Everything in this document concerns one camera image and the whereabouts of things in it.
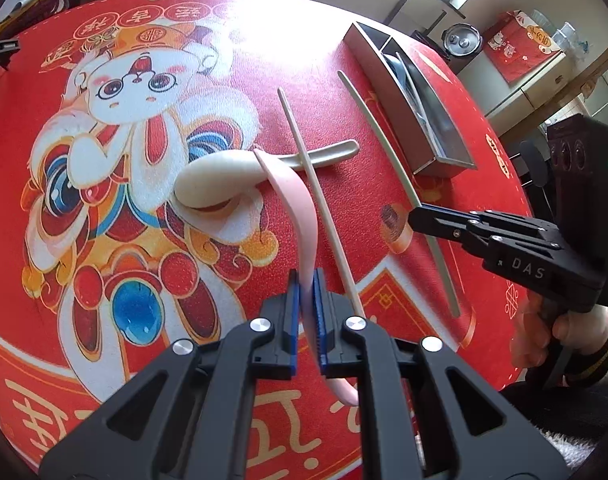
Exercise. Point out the person's dark clothing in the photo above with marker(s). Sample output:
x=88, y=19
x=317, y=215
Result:
x=559, y=410

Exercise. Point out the pale pink chopstick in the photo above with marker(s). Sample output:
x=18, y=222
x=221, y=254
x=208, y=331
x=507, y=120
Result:
x=310, y=170

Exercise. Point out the pink spoon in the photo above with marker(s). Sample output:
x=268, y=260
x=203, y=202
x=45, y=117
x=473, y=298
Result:
x=299, y=205

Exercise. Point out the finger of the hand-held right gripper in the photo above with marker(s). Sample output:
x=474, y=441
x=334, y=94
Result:
x=514, y=224
x=444, y=222

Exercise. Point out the black metal rack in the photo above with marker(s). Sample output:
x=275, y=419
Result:
x=409, y=7

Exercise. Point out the cream spoon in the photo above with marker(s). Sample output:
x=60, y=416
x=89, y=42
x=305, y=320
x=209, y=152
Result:
x=208, y=175

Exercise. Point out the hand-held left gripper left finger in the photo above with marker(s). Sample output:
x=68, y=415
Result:
x=295, y=310

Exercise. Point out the black round stool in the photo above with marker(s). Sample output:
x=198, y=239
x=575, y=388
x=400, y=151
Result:
x=534, y=160

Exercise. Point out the person's right hand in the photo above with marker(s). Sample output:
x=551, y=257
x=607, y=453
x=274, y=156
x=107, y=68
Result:
x=586, y=332

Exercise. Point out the silver pressure cooker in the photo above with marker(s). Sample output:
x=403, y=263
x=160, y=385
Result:
x=461, y=40

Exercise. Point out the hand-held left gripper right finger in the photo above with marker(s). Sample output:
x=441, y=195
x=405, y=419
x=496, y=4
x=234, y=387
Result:
x=320, y=320

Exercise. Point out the white cabinet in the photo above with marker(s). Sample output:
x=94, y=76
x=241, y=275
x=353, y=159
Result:
x=559, y=90

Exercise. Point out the stainless steel utensil tray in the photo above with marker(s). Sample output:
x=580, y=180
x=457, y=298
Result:
x=389, y=105

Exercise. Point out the dark red cloth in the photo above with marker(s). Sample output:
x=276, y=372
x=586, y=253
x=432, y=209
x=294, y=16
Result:
x=38, y=12

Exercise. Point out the green chopstick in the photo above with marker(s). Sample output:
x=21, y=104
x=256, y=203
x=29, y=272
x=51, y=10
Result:
x=445, y=280

